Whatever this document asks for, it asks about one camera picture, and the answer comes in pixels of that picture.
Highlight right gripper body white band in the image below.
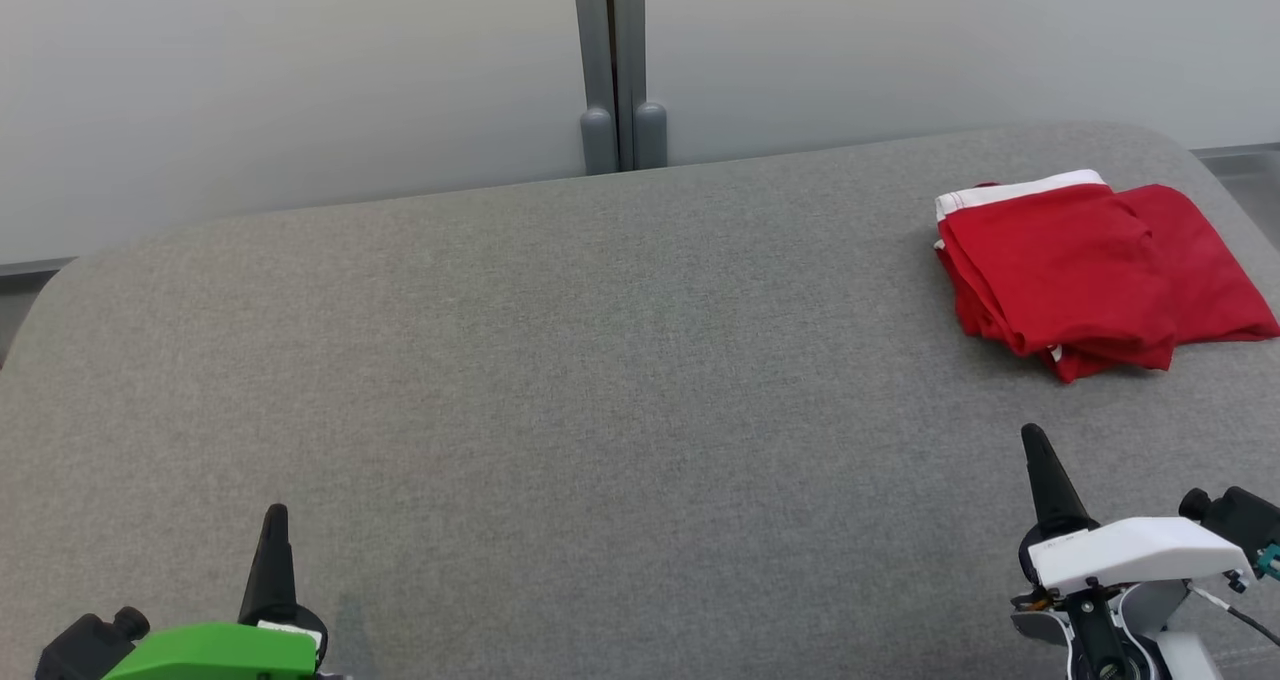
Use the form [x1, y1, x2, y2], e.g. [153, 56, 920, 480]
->
[1018, 516, 1256, 597]

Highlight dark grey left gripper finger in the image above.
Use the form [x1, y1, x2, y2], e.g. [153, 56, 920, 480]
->
[238, 504, 302, 627]

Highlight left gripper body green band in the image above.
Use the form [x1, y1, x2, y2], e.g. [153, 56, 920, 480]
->
[100, 605, 331, 680]

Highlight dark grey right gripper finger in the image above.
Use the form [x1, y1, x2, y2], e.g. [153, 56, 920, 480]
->
[1020, 423, 1098, 538]

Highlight red jersey with number print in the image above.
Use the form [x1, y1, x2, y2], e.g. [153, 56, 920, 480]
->
[935, 169, 1179, 384]

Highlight plain red garment white trim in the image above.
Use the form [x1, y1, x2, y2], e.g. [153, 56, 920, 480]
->
[1112, 184, 1280, 346]

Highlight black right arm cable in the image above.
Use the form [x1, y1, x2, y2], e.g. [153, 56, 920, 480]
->
[1190, 585, 1280, 651]

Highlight grey partition post feet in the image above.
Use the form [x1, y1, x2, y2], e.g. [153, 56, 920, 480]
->
[570, 0, 669, 176]

